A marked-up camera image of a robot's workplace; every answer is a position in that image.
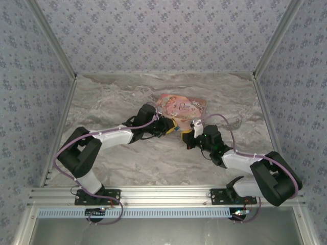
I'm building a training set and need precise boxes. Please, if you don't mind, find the white slotted cable duct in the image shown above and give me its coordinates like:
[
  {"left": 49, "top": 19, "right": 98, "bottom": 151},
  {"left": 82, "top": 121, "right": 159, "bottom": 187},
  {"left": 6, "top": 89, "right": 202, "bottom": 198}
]
[{"left": 37, "top": 208, "right": 232, "bottom": 219}]

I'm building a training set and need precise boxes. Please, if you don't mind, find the left small circuit board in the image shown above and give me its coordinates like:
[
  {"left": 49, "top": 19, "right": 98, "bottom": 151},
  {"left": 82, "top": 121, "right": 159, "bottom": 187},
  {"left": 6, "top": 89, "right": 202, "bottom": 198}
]
[{"left": 85, "top": 208, "right": 107, "bottom": 217}]

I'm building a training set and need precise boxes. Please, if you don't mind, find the aluminium mounting rail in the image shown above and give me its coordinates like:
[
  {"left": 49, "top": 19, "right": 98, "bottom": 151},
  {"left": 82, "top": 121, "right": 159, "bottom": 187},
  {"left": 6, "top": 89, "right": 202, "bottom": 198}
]
[{"left": 27, "top": 186, "right": 307, "bottom": 208}]

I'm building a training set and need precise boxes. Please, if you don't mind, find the pink illustrated pouch bag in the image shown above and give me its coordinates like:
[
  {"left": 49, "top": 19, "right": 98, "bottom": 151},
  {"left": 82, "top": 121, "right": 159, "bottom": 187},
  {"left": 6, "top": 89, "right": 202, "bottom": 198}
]
[{"left": 155, "top": 93, "right": 207, "bottom": 131}]

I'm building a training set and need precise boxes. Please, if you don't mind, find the aluminium lower frame leg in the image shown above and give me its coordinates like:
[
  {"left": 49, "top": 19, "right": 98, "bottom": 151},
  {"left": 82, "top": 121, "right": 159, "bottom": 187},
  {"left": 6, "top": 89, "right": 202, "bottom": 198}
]
[
  {"left": 292, "top": 206, "right": 318, "bottom": 245},
  {"left": 12, "top": 206, "right": 39, "bottom": 245}
]

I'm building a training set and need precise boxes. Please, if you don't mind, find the small circuit board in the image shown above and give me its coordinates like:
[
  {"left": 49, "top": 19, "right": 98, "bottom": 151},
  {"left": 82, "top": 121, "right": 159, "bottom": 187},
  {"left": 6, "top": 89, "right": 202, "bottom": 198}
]
[
  {"left": 85, "top": 208, "right": 107, "bottom": 217},
  {"left": 229, "top": 208, "right": 250, "bottom": 220}
]

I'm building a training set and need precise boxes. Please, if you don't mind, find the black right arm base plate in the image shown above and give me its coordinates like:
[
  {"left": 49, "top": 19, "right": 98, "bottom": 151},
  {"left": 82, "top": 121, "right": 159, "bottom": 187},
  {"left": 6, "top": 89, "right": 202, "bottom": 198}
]
[{"left": 210, "top": 188, "right": 258, "bottom": 206}]

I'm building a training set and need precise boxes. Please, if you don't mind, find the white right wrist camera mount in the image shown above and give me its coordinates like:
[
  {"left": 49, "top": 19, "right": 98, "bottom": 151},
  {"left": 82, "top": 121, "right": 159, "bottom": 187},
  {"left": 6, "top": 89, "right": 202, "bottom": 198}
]
[{"left": 191, "top": 119, "right": 204, "bottom": 139}]

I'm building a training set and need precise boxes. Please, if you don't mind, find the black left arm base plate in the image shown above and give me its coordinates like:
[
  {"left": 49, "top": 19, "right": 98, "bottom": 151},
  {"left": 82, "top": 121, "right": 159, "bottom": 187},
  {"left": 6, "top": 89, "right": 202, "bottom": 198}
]
[{"left": 74, "top": 189, "right": 122, "bottom": 206}]

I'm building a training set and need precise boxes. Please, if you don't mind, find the aluminium frame post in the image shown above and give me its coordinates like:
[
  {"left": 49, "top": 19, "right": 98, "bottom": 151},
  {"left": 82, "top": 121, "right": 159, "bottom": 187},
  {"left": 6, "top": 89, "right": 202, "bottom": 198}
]
[
  {"left": 25, "top": 0, "right": 78, "bottom": 79},
  {"left": 252, "top": 0, "right": 305, "bottom": 77}
]

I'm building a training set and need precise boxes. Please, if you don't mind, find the right small circuit board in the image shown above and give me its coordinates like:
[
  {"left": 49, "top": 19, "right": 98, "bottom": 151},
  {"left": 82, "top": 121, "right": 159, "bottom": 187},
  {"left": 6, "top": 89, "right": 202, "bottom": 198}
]
[{"left": 229, "top": 208, "right": 250, "bottom": 220}]

